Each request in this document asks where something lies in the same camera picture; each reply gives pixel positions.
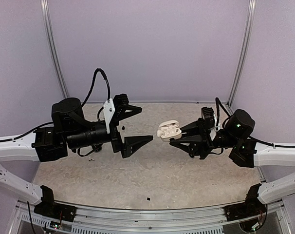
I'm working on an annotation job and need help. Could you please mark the front aluminium rail frame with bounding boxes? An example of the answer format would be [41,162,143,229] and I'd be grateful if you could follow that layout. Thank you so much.
[6,156,294,234]

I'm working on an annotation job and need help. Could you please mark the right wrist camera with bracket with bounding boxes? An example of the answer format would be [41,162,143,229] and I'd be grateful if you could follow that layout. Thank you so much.
[201,107,221,140]

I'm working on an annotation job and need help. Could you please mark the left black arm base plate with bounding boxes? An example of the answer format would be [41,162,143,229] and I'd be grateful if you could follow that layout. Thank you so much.
[34,185,77,222]

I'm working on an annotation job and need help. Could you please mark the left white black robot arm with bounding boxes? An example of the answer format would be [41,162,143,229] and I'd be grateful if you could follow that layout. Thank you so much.
[0,94,153,217]

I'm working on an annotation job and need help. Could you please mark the white earbuds charging case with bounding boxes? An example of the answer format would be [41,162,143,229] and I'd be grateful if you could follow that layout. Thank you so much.
[157,120,182,142]

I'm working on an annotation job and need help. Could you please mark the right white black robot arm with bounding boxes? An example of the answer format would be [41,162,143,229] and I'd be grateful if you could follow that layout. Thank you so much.
[169,107,295,216]

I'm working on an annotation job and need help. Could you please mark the right black camera cable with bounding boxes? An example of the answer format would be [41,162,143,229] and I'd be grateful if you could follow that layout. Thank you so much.
[215,97,233,122]

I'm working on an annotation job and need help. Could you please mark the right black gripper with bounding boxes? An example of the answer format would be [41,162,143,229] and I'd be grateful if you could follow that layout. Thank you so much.
[168,117,239,160]

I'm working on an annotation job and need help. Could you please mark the right aluminium corner post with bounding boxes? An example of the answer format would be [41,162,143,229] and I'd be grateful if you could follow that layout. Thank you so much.
[227,0,257,108]

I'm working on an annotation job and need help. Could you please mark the aluminium corner post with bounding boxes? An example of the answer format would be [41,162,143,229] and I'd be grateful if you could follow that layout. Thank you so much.
[227,0,257,108]
[40,0,69,98]

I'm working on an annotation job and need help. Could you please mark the left aluminium corner post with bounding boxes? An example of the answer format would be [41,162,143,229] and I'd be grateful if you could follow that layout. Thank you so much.
[40,0,69,98]

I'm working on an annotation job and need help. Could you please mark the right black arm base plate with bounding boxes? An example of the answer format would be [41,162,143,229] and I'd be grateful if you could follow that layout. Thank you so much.
[223,183,267,221]

